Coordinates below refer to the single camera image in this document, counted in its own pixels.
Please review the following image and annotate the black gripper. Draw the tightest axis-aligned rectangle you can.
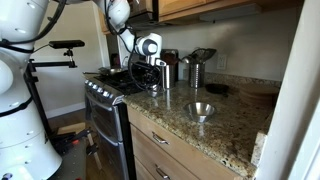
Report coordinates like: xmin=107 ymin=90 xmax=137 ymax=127
xmin=139 ymin=64 xmax=162 ymax=92

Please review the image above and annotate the perforated steel utensil holder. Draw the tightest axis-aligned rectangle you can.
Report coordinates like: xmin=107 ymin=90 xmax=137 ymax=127
xmin=189 ymin=63 xmax=206 ymax=89
xmin=160 ymin=63 xmax=178 ymax=89

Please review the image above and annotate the metal ladle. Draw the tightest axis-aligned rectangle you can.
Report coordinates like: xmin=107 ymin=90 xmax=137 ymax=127
xmin=180 ymin=55 xmax=194 ymax=65

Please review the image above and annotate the steel frying pan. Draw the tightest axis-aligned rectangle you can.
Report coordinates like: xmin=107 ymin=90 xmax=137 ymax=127
xmin=83 ymin=66 xmax=127 ymax=77

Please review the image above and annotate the stainless steel stove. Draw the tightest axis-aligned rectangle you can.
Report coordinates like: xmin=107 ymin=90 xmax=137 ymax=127
xmin=82 ymin=68 xmax=161 ymax=180

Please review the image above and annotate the kitchen base cabinet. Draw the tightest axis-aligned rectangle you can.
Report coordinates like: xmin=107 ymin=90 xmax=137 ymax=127
xmin=126 ymin=105 xmax=244 ymax=180

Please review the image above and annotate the black red clamp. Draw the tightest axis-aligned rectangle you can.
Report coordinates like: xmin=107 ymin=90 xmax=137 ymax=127
xmin=49 ymin=128 xmax=101 ymax=168

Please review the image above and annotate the stack of round wooden trivets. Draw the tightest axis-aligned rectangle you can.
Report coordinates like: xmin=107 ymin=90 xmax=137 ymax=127
xmin=238 ymin=83 xmax=280 ymax=108

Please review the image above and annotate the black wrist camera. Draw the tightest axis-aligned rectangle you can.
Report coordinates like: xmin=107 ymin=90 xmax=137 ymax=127
xmin=131 ymin=61 xmax=148 ymax=75

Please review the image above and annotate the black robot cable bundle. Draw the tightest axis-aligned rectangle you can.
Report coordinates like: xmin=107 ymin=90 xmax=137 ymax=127
xmin=104 ymin=0 xmax=161 ymax=92

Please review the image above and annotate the metal drawer handle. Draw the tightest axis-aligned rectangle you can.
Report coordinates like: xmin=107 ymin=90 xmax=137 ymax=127
xmin=151 ymin=131 xmax=170 ymax=146
xmin=154 ymin=164 xmax=172 ymax=180

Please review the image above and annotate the white wall outlet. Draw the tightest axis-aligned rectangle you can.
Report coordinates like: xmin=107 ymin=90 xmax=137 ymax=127
xmin=216 ymin=53 xmax=228 ymax=70

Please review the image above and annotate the black stereo camera bar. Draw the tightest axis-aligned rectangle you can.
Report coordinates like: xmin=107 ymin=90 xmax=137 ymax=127
xmin=48 ymin=39 xmax=86 ymax=50

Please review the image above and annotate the wooden wall cabinet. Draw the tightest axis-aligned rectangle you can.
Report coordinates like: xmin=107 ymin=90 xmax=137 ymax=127
xmin=96 ymin=0 xmax=304 ymax=34

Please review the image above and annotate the black camera stand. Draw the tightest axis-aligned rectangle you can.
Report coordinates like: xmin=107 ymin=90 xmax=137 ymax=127
xmin=23 ymin=48 xmax=78 ymax=136

